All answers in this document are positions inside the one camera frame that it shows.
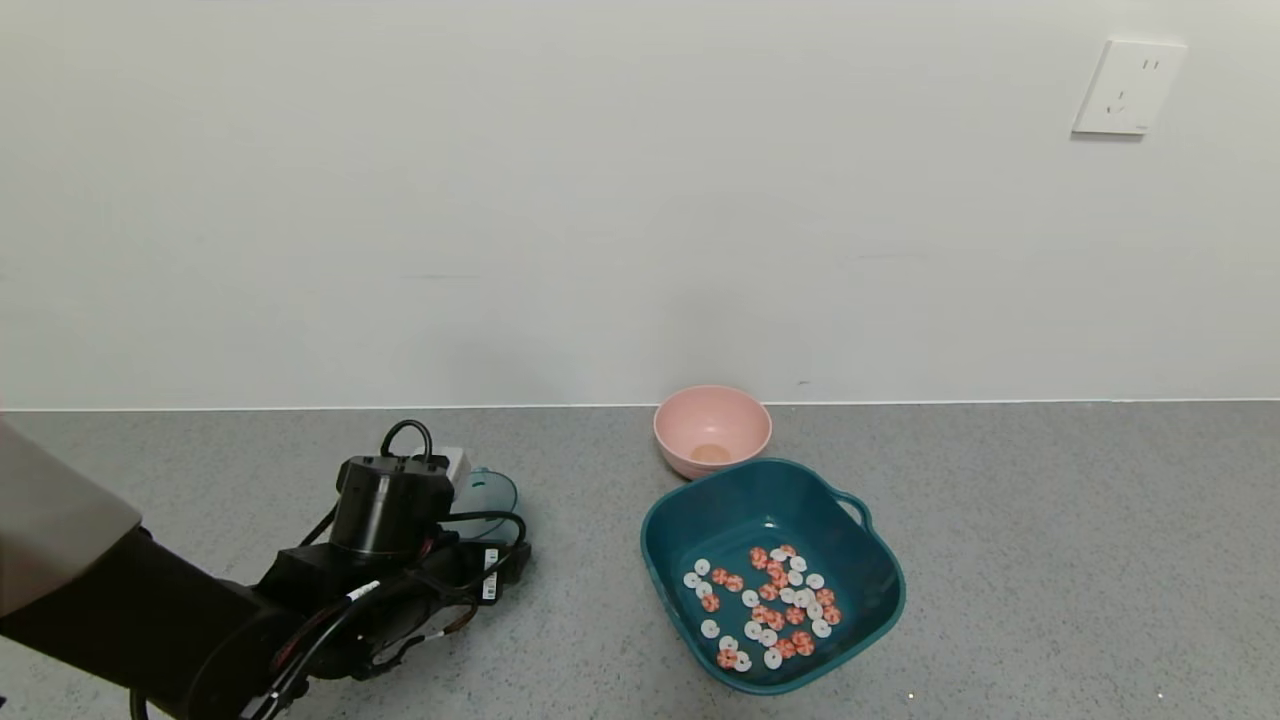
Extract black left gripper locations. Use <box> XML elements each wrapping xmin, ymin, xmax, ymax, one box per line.
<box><xmin>432</xmin><ymin>540</ymin><xmax>532</xmax><ymax>605</ymax></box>

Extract clear ribbed teal plastic cup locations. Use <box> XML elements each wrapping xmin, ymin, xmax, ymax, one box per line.
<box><xmin>455</xmin><ymin>467</ymin><xmax>520</xmax><ymax>541</ymax></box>

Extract red and white round pieces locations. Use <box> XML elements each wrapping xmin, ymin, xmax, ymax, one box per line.
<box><xmin>683</xmin><ymin>543</ymin><xmax>843</xmax><ymax>672</ymax></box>

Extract pink bowl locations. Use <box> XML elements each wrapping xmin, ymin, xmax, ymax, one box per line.
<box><xmin>653</xmin><ymin>385</ymin><xmax>774</xmax><ymax>481</ymax></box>

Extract black cable with white label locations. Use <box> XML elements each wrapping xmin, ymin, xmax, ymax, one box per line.
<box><xmin>240</xmin><ymin>510</ymin><xmax>529</xmax><ymax>720</ymax></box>

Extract thin black camera cable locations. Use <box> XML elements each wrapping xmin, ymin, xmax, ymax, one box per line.
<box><xmin>380</xmin><ymin>419</ymin><xmax>436</xmax><ymax>463</ymax></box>

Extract teal plastic basin with handles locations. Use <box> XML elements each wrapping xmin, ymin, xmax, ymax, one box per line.
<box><xmin>640</xmin><ymin>457</ymin><xmax>907</xmax><ymax>696</ymax></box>

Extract white wall socket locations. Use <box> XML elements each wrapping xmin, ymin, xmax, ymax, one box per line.
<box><xmin>1071</xmin><ymin>38</ymin><xmax>1188</xmax><ymax>137</ymax></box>

